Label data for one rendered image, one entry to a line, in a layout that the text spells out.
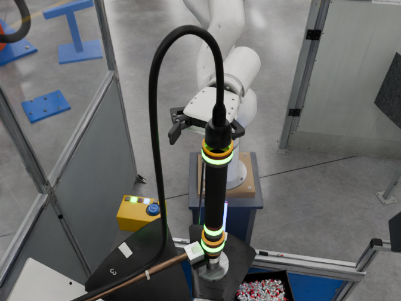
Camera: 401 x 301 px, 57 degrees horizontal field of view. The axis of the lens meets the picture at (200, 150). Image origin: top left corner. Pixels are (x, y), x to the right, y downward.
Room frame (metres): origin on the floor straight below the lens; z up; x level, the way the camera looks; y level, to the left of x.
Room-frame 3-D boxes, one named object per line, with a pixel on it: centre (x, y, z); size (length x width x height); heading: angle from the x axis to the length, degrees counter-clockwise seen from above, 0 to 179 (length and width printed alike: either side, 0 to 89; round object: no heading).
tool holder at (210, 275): (0.35, -0.01, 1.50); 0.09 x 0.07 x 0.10; 116
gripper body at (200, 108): (0.60, -0.03, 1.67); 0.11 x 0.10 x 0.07; 157
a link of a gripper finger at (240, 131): (0.55, -0.06, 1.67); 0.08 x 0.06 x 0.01; 59
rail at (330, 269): (0.69, -0.18, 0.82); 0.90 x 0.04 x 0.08; 81
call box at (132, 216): (0.75, 0.21, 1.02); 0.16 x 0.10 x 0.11; 81
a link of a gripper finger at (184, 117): (0.56, 0.02, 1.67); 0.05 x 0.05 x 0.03; 74
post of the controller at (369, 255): (0.63, -0.60, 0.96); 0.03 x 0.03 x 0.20; 81
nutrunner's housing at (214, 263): (0.35, -0.02, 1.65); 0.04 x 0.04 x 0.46
